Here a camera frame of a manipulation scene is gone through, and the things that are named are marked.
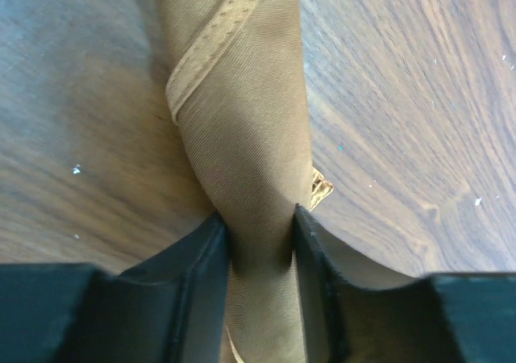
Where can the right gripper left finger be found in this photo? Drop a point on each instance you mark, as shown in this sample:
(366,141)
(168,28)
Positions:
(169,308)

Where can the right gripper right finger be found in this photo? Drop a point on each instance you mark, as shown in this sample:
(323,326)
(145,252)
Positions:
(357,310)

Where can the orange cloth napkin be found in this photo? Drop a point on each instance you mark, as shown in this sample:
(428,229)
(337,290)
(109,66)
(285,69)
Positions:
(237,94)

